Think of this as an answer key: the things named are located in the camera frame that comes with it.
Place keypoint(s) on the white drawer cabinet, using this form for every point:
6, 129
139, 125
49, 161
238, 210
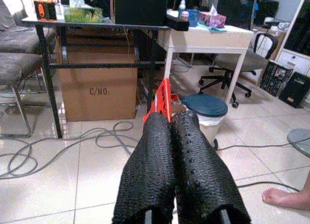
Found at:
298, 62

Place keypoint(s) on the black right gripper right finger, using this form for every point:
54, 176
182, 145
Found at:
206, 185

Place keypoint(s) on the grey office chair black base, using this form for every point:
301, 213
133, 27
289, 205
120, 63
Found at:
244, 60

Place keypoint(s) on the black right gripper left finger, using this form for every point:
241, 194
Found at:
147, 175

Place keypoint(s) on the blue plastic cup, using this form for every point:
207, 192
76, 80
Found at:
193, 17

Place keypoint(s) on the grey round fan base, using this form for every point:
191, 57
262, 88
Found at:
300, 140

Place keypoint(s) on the plain black box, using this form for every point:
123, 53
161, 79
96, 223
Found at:
295, 89

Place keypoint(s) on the brown cushioned chair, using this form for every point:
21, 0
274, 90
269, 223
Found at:
19, 66
21, 40

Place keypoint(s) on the person in black shorts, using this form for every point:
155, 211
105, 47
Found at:
285, 197

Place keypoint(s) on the large brown cardboard box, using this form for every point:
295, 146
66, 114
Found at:
97, 100

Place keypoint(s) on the black plastic tray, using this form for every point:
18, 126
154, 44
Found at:
178, 24

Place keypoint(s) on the large black speaker box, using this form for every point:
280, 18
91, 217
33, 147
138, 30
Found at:
140, 8

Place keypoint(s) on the white bin with blue lid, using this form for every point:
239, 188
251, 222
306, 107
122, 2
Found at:
206, 105

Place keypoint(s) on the teal cloth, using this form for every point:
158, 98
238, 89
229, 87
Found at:
215, 28

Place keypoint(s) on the white desk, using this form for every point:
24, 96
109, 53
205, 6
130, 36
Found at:
208, 39

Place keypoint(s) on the black frame desk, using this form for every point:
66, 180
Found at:
97, 65

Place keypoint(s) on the orange printed packaging card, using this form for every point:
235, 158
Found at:
164, 98

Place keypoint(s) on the orange and black device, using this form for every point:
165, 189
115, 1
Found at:
42, 10

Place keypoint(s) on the white teal squeeze bottle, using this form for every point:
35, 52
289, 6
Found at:
182, 4

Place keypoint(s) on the pink tissue box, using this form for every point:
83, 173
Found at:
213, 18

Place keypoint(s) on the green tissue box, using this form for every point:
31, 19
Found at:
82, 14

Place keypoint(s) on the black patterned box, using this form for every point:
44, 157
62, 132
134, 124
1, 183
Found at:
276, 77

